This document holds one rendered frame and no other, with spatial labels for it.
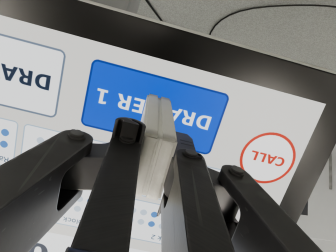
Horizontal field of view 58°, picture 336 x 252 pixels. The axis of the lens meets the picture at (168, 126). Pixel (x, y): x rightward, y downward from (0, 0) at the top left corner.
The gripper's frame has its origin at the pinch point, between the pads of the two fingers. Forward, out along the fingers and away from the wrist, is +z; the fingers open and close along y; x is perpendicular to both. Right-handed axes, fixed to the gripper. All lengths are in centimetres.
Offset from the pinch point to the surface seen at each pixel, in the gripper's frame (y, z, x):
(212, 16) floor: 25, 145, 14
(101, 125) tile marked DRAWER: -3.2, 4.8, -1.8
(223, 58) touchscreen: 3.5, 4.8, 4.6
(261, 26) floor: 50, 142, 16
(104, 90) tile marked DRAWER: -3.5, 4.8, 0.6
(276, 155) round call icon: 9.4, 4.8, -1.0
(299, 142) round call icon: 10.7, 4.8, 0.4
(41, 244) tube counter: -5.9, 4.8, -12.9
